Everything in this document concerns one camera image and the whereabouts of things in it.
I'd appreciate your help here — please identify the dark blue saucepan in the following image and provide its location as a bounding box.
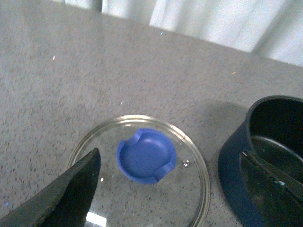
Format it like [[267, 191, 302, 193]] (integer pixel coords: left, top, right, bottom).
[[218, 96, 303, 227]]

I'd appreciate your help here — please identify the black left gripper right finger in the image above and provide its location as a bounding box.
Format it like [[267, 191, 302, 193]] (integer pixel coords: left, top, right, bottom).
[[241, 150, 303, 227]]

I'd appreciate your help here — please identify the white curtain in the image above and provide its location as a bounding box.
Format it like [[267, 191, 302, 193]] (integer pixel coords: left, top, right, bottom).
[[66, 0, 303, 66]]

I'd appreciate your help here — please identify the glass lid with blue knob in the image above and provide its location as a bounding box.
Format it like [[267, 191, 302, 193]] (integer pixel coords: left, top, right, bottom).
[[68, 115, 210, 227]]

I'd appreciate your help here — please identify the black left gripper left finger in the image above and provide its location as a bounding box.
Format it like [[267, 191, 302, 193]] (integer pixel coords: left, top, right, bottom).
[[0, 148, 101, 227]]

